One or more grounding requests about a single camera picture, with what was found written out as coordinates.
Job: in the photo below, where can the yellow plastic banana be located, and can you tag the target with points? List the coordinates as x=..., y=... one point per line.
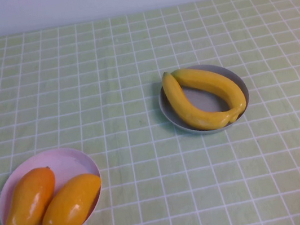
x=219, y=84
x=183, y=107

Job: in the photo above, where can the grey round plate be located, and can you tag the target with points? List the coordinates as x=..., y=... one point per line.
x=205, y=101

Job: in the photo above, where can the pink round plate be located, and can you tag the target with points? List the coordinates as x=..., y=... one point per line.
x=60, y=161

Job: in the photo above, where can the green checked tablecloth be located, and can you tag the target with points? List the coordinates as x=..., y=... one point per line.
x=148, y=175

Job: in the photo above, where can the yellow orange mango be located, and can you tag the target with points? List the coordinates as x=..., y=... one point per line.
x=70, y=205

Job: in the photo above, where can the deep orange mango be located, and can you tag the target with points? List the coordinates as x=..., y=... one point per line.
x=29, y=200

